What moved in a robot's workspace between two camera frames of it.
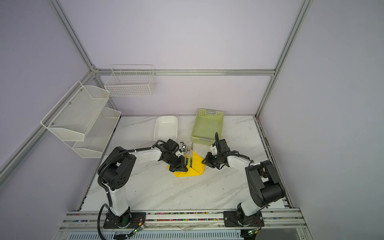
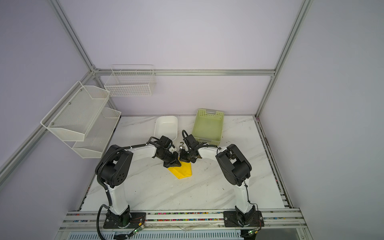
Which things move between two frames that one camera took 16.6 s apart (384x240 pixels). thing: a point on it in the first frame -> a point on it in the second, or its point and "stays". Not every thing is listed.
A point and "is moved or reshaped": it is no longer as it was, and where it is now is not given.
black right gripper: x=208 y=161 -> x=182 y=157
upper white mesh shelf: x=74 y=114 stays
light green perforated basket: x=207 y=122 stays
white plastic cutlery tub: x=166 y=128 stays
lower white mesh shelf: x=97 y=136 stays
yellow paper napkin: x=197 y=167 is moved or reshaped
